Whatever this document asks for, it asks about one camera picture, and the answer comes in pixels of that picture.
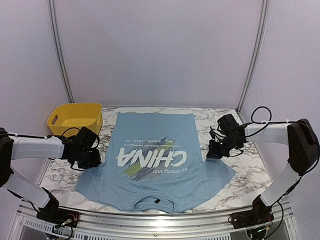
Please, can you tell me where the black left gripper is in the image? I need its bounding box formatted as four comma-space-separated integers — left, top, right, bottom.
76, 148, 101, 169

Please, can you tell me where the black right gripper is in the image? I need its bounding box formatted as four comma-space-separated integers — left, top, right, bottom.
206, 135, 241, 159

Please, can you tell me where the light blue printed t-shirt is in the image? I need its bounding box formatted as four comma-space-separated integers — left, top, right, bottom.
75, 113, 236, 213

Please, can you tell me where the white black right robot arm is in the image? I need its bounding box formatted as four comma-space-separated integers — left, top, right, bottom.
206, 114, 320, 224

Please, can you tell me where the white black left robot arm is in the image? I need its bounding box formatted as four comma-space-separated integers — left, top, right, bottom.
0, 127, 101, 226

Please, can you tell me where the yellow plastic basket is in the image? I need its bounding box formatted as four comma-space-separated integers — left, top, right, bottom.
46, 102, 103, 135

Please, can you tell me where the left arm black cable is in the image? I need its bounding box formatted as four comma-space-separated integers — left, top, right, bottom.
61, 127, 100, 172

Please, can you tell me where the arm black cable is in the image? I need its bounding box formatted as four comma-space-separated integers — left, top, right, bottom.
229, 106, 273, 158
61, 127, 100, 172

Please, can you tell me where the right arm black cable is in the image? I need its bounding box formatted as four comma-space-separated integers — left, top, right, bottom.
229, 106, 273, 158

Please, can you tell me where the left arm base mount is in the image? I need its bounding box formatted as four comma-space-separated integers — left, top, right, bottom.
36, 208, 80, 228

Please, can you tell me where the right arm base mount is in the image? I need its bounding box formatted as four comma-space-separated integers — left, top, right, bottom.
228, 210, 275, 229

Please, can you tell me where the aluminium front rail frame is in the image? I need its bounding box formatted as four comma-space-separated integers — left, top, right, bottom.
8, 200, 301, 240

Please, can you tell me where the left aluminium corner post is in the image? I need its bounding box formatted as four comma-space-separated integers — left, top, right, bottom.
47, 0, 75, 103

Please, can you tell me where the aluminium corner post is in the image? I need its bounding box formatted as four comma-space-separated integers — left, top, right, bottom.
47, 0, 75, 103
236, 0, 270, 113

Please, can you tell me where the right aluminium corner post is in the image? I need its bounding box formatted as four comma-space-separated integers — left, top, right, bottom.
236, 0, 270, 113

